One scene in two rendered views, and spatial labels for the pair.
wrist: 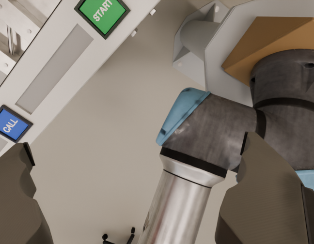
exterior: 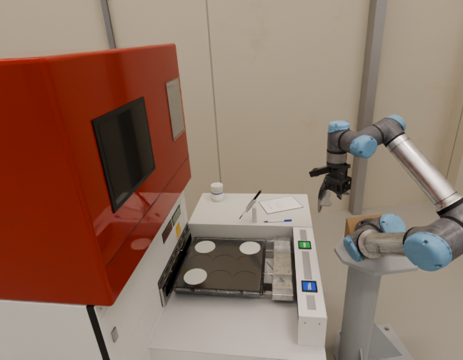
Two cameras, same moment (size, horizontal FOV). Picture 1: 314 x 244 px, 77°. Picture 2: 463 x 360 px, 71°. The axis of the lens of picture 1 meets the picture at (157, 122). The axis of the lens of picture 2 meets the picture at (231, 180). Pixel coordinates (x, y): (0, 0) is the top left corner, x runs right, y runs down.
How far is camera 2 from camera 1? 138 cm
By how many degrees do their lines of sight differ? 88
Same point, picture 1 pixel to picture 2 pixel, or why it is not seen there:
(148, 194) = not seen: outside the picture
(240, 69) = not seen: hidden behind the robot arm
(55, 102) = (316, 271)
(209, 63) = (349, 261)
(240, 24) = (342, 249)
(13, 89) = (300, 275)
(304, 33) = (350, 221)
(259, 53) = not seen: hidden behind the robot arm
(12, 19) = (281, 272)
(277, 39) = (349, 228)
